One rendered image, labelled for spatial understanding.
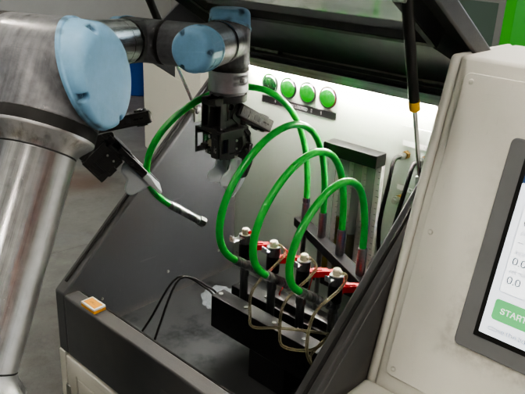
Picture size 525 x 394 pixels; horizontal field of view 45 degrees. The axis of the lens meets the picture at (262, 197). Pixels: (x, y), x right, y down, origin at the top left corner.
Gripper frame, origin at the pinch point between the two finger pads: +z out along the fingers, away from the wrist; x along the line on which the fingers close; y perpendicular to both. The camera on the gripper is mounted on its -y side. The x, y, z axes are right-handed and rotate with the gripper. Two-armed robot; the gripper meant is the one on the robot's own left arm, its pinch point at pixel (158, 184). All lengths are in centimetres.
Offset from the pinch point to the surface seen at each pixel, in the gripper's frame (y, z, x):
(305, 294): -5.9, 28.3, 26.5
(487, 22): -172, 87, -190
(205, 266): 10, 30, -39
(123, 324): 26.0, 15.6, 0.1
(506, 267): -31, 41, 45
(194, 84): -43, 7, -284
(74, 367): 45, 18, -15
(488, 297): -26, 43, 43
